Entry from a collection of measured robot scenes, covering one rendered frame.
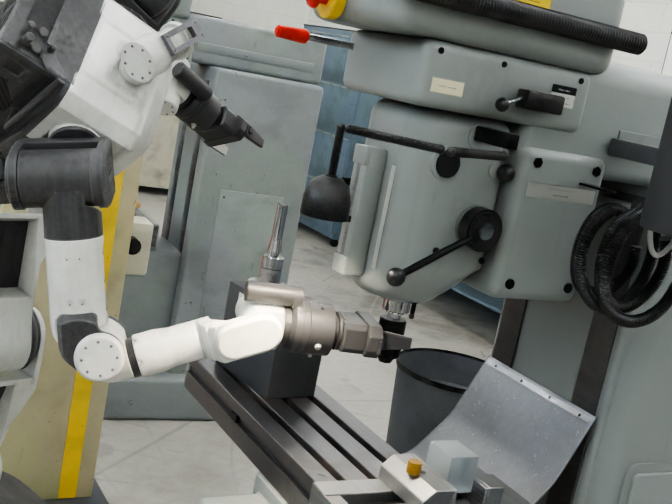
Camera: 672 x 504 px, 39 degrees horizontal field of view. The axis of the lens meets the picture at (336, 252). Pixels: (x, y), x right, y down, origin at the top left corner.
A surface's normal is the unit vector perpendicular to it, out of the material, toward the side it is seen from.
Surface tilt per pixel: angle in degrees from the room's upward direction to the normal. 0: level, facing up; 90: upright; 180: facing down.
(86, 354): 88
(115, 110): 56
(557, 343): 90
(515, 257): 90
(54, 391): 90
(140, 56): 115
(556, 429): 63
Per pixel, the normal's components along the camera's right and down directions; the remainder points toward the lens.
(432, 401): -0.49, 0.14
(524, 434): -0.68, -0.51
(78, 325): 0.19, 0.18
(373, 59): -0.86, -0.07
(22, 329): 0.72, 0.09
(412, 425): -0.67, 0.08
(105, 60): 0.69, -0.31
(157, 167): 0.47, 0.26
